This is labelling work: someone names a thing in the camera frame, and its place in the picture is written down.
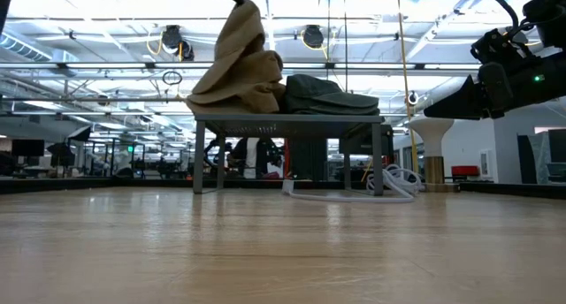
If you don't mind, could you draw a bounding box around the dark green cap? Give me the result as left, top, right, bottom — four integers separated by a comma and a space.
282, 72, 381, 110
304, 101, 381, 116

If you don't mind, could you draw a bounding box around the white lamp cable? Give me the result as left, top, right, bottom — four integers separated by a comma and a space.
281, 162, 426, 204

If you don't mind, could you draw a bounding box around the grey perforated metal stand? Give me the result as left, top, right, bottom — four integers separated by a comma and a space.
193, 112, 386, 196

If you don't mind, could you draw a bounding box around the black monitor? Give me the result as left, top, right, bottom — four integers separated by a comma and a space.
11, 139, 45, 158

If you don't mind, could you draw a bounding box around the person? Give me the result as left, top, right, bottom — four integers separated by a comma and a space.
229, 137, 284, 180

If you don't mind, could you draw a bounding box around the black ceiling cord reel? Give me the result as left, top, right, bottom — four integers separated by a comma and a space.
159, 24, 195, 61
301, 24, 326, 49

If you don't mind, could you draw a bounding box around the red bin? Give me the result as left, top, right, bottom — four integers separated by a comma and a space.
450, 164, 481, 180

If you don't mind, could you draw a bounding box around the yellow hanging cord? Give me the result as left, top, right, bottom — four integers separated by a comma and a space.
394, 0, 420, 175

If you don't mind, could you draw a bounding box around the black hanging cable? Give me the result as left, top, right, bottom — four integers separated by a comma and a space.
342, 0, 350, 93

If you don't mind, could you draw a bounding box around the white mushroom lamp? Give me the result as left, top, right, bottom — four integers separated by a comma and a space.
407, 111, 461, 193

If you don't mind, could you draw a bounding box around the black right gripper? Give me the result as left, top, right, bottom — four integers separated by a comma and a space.
423, 27, 566, 121

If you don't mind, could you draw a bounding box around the grey cabinet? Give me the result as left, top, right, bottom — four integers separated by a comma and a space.
516, 127, 566, 185

